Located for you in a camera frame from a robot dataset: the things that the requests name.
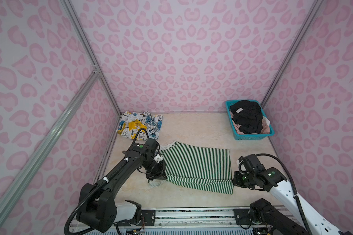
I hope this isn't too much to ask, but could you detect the pink garment in basket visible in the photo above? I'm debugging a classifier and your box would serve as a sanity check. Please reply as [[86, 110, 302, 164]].
[[232, 116, 271, 135]]

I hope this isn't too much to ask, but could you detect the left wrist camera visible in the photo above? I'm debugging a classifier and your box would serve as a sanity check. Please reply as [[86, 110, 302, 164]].
[[148, 146, 164, 164]]

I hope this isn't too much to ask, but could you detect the diagonal aluminium wall strut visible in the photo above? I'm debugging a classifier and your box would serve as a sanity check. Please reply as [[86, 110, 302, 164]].
[[0, 69, 101, 235]]

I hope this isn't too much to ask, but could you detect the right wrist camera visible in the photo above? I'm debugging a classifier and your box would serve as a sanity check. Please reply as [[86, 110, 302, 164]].
[[238, 154, 265, 174]]

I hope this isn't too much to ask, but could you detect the green white striped garment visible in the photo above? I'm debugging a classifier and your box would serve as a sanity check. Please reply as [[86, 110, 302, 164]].
[[160, 142, 234, 195]]

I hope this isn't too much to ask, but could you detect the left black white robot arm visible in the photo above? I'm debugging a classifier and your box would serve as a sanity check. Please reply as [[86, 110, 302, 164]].
[[64, 139, 167, 235]]

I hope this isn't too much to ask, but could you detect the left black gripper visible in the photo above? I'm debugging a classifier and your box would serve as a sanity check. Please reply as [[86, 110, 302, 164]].
[[144, 159, 171, 180]]

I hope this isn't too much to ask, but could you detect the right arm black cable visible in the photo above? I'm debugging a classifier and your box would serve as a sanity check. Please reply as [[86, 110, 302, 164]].
[[238, 153, 314, 235]]

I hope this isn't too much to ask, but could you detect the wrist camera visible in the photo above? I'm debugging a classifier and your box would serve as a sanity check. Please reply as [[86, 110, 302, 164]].
[[148, 146, 164, 164], [238, 154, 265, 174]]

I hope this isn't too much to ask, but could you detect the teal plastic laundry basket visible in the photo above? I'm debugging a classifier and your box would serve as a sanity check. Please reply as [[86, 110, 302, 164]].
[[225, 100, 275, 141]]

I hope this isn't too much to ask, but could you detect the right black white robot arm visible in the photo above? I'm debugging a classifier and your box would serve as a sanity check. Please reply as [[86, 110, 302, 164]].
[[232, 167, 351, 235]]

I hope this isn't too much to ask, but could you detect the white yellow blue printed garment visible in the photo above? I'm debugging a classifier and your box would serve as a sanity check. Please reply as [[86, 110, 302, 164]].
[[116, 111, 163, 140]]

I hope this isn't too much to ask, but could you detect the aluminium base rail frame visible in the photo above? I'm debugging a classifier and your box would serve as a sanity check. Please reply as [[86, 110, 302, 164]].
[[67, 205, 327, 235]]

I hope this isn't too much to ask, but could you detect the black garment in basket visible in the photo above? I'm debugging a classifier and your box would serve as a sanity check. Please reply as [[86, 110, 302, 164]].
[[230, 100, 263, 134]]

